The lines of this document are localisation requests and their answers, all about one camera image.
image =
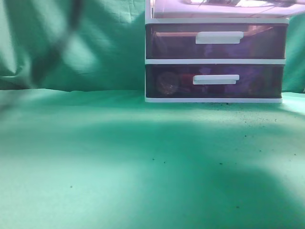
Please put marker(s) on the dark top drawer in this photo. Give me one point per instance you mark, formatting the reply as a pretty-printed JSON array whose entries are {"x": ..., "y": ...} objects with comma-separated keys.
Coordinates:
[{"x": 226, "y": 8}]

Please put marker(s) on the dark drawer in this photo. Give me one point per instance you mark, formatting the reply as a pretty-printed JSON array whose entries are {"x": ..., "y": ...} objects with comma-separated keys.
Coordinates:
[
  {"x": 226, "y": 8},
  {"x": 213, "y": 81},
  {"x": 215, "y": 41}
]

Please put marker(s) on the dark bottom drawer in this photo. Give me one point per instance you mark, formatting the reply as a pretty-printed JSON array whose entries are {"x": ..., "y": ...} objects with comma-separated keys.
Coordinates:
[{"x": 213, "y": 81}]

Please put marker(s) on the dark middle drawer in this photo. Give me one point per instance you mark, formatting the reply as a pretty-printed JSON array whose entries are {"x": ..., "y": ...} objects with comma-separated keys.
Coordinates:
[{"x": 215, "y": 41}]

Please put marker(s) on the green cloth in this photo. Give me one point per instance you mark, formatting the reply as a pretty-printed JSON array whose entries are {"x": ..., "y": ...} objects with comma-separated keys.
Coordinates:
[{"x": 81, "y": 149}]

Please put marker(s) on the white drawer cabinet frame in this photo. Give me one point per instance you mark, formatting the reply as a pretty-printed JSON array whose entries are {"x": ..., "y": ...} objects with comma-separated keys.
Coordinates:
[{"x": 205, "y": 20}]

